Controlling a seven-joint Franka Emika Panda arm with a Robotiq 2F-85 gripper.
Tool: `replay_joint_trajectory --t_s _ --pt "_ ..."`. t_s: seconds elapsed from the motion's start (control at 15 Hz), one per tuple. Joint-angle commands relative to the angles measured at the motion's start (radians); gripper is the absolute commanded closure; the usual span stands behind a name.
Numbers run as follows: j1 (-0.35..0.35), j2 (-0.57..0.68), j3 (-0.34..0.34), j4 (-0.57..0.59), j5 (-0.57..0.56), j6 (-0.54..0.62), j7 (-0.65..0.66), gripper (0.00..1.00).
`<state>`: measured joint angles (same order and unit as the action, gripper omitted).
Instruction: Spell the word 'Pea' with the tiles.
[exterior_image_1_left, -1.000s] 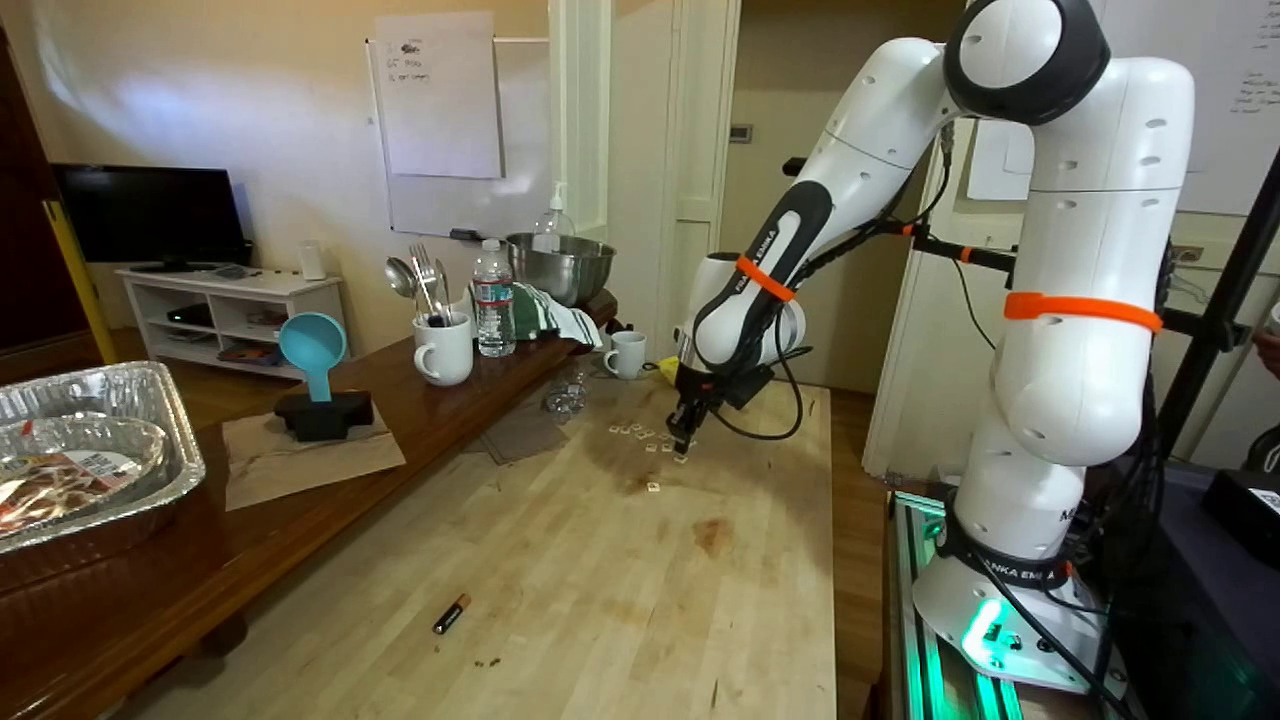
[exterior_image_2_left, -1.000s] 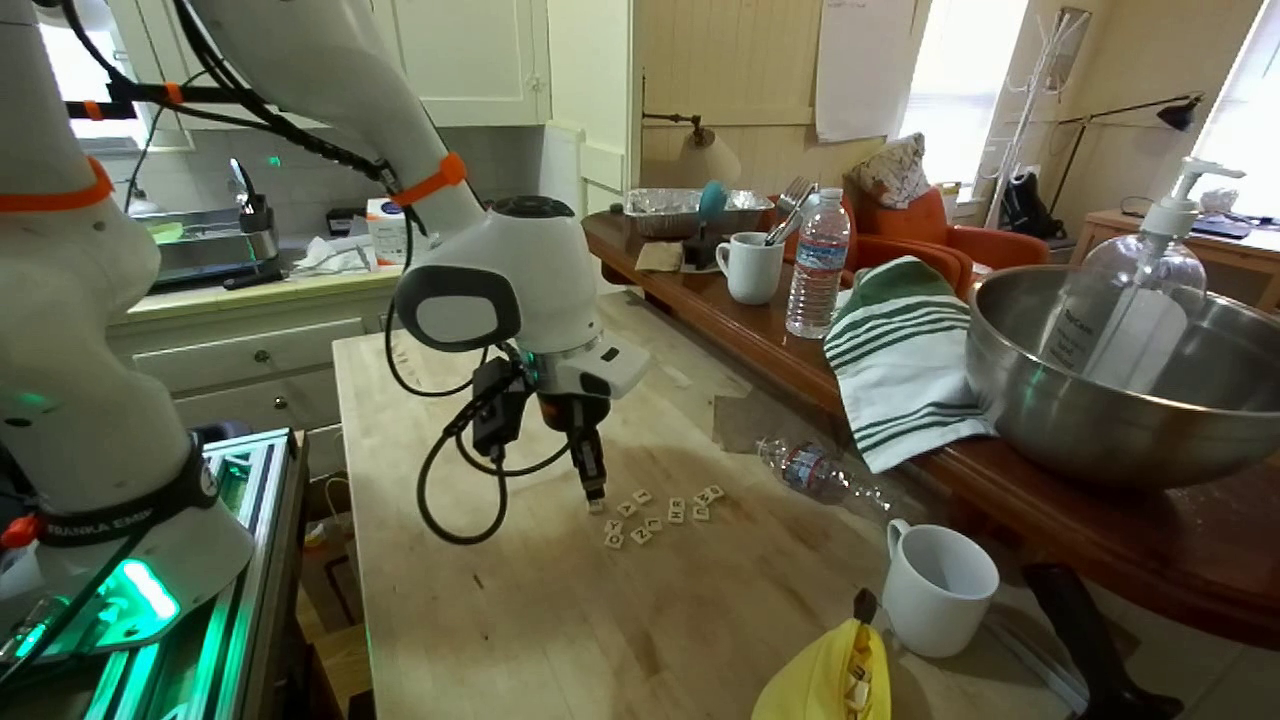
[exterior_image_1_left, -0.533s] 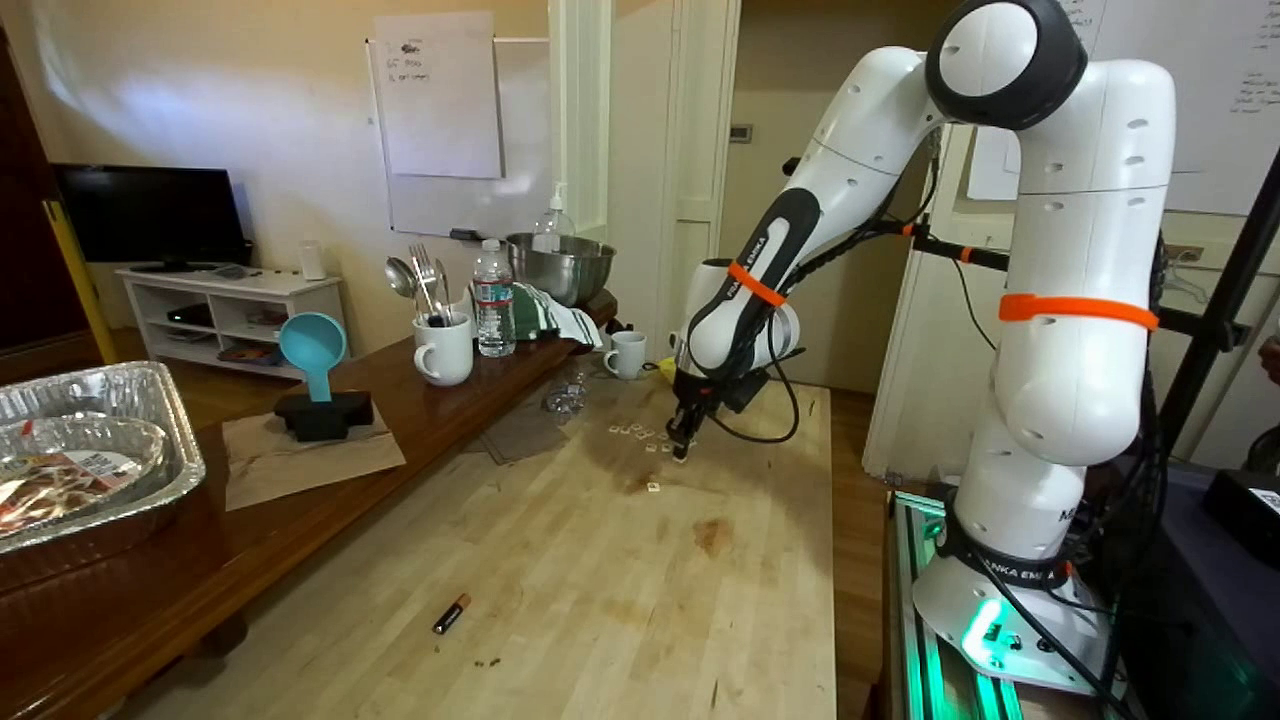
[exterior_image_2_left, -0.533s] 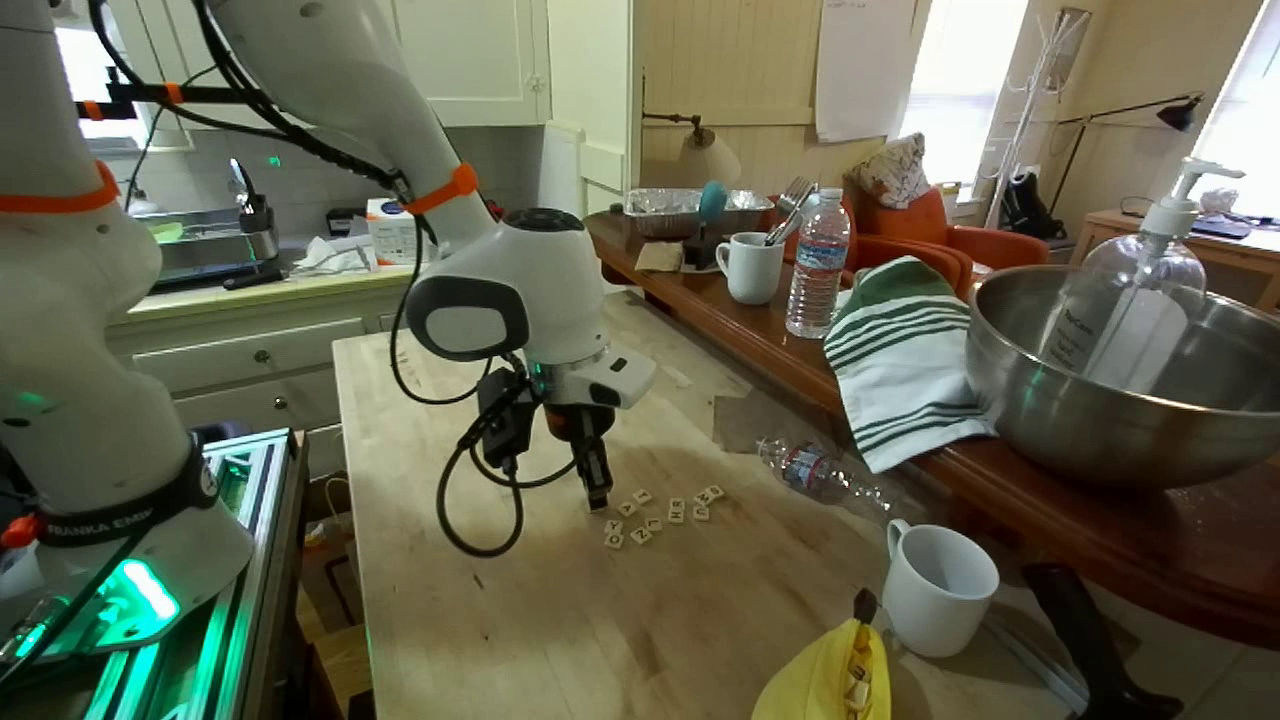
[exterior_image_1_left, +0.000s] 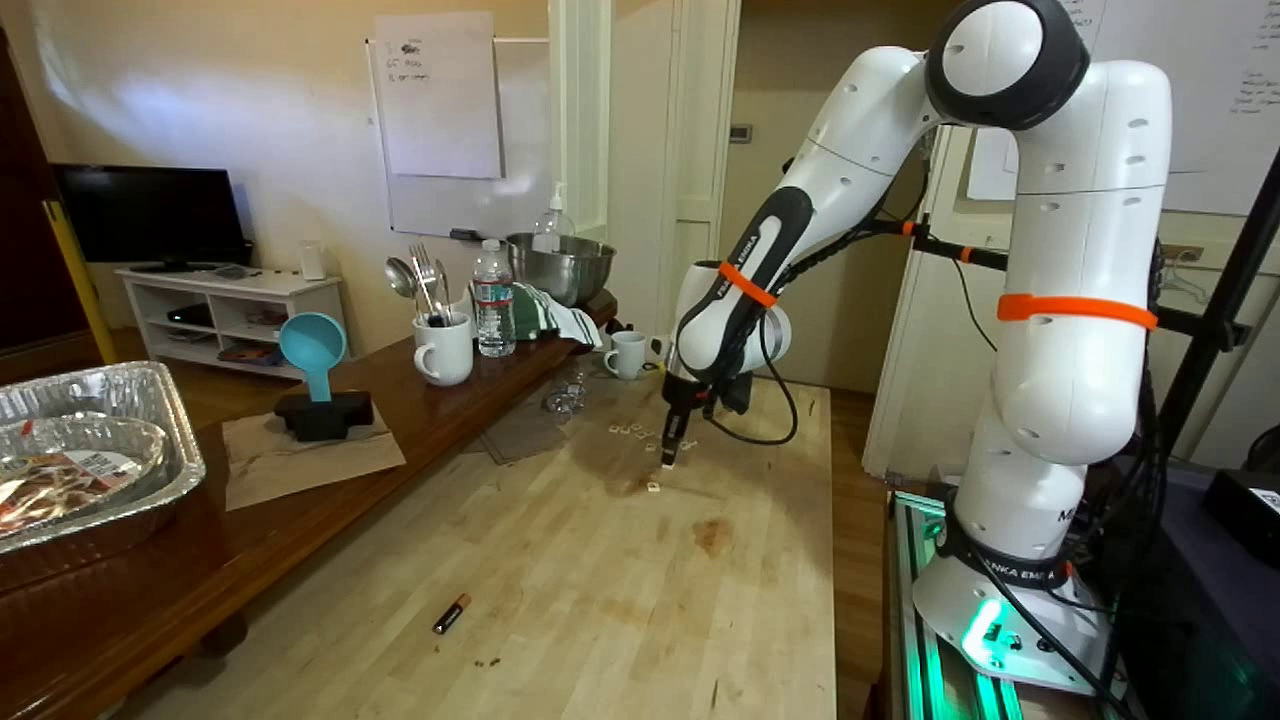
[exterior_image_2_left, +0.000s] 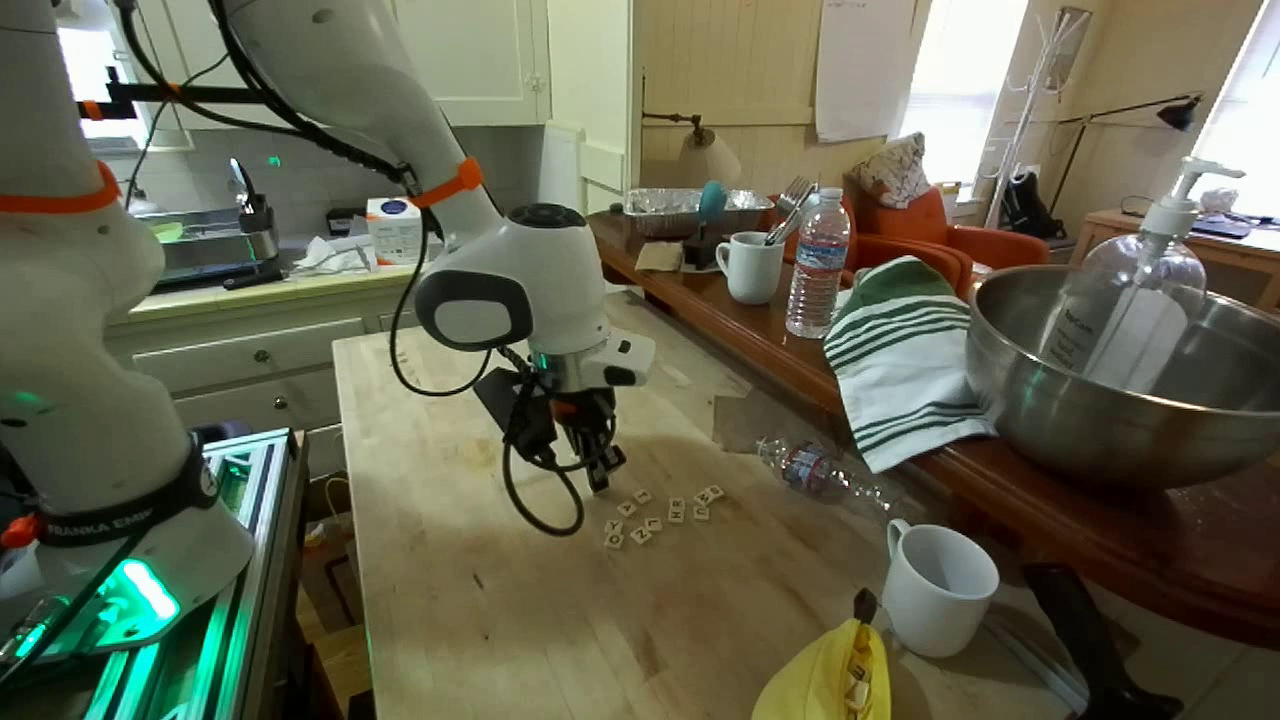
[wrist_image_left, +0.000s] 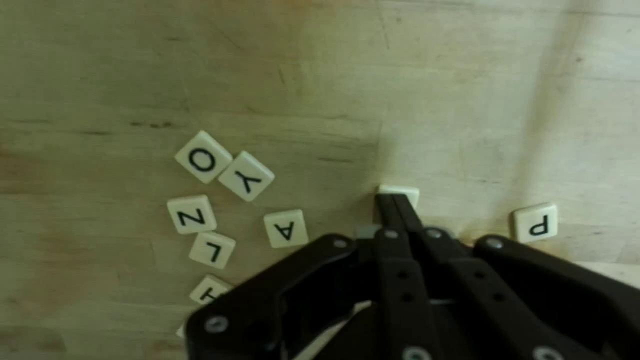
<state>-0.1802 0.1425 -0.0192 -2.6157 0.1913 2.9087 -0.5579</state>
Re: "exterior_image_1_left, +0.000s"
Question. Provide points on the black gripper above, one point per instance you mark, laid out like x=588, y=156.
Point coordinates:
x=689, y=393

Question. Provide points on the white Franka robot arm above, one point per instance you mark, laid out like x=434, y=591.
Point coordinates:
x=1080, y=203

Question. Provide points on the empty white mug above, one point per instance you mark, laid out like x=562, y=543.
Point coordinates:
x=626, y=356

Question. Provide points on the crushed clear plastic bottle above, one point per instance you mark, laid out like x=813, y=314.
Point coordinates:
x=564, y=393

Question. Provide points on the green striped white towel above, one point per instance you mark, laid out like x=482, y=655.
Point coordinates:
x=562, y=321

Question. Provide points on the steel mixing bowl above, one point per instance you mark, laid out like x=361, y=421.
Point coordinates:
x=564, y=264

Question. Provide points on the clear plastic water bottle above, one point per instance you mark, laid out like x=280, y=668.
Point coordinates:
x=494, y=301

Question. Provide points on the dark brown wooden counter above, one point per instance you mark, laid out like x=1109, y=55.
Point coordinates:
x=442, y=418

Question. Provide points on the clear soap pump bottle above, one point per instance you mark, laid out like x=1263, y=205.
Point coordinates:
x=550, y=224

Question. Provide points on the white mug with utensils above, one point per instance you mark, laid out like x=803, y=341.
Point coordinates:
x=442, y=354

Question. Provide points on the white tall cabinet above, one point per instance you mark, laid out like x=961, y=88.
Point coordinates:
x=923, y=400

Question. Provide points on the white panel door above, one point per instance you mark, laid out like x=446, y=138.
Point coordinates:
x=654, y=160

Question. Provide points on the black marker pen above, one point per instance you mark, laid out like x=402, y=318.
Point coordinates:
x=449, y=613

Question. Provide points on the metal spoon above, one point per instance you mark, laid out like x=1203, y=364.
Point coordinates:
x=431, y=278

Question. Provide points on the metal ladle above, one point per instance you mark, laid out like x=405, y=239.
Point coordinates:
x=402, y=278

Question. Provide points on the black block base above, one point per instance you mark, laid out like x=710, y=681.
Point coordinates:
x=325, y=418

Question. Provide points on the black clamp boom rod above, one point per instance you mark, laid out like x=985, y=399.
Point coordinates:
x=982, y=256

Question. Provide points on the brown cardboard sheet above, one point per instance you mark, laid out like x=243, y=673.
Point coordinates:
x=306, y=465

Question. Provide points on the white paper sheet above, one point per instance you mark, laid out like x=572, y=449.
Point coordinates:
x=442, y=107

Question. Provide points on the white low shelf unit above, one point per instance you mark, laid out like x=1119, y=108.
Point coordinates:
x=233, y=281

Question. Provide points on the aluminium foil tray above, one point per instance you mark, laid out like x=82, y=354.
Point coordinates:
x=143, y=399

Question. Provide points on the black controller box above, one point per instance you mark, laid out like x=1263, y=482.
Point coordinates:
x=1203, y=624

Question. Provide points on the black diagonal pole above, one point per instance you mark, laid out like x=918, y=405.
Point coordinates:
x=1222, y=301

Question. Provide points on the black flat television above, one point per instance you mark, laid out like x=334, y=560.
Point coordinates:
x=146, y=214

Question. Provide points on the small black device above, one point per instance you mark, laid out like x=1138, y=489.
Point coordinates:
x=1247, y=513

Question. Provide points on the yellow long level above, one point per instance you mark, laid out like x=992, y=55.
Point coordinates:
x=82, y=281

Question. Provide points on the red white wrapper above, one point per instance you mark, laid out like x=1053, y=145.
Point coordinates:
x=60, y=487

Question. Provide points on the white board with handwriting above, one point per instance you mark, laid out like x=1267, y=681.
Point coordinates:
x=1227, y=120

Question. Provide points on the dark wooden cabinet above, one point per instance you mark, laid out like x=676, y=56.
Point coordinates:
x=24, y=240

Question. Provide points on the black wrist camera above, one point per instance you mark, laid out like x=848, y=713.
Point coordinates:
x=728, y=393

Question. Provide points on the green lit aluminium base frame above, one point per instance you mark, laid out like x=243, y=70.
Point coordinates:
x=918, y=624

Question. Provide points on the wall whiteboard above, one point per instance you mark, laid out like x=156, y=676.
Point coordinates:
x=526, y=134

